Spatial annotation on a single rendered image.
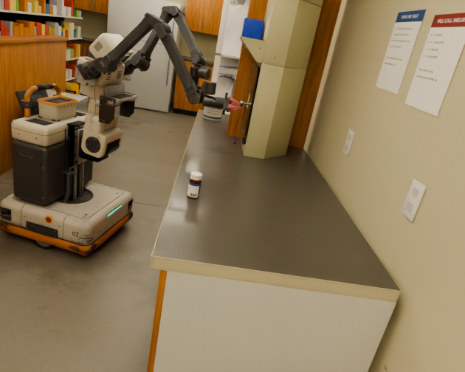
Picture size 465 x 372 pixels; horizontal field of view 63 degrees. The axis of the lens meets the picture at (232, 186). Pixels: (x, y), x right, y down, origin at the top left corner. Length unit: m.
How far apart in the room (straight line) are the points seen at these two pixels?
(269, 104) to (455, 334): 1.31
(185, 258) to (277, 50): 1.19
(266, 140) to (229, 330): 1.10
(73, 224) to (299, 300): 1.75
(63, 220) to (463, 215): 2.19
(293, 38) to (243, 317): 1.31
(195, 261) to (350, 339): 0.52
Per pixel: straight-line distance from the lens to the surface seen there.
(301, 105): 2.36
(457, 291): 1.06
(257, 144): 1.99
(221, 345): 1.22
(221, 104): 2.00
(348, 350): 1.29
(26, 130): 2.59
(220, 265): 1.04
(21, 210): 2.77
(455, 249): 1.08
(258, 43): 1.91
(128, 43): 2.18
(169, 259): 1.04
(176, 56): 2.07
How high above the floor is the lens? 1.51
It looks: 21 degrees down
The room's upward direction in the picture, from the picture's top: 11 degrees clockwise
